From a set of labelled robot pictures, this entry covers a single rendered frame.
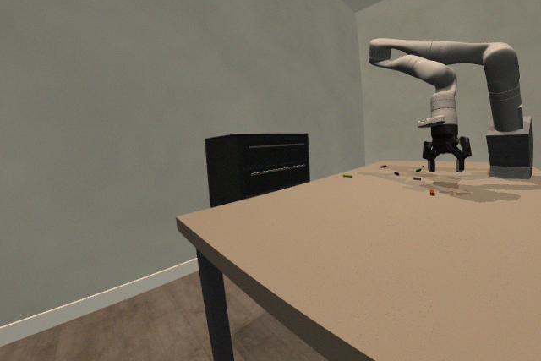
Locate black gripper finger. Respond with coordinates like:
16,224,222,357
423,141,440,172
443,136,472,172

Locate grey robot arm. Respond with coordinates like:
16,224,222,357
369,38,523,132

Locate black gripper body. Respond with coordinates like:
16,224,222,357
431,124,459,154

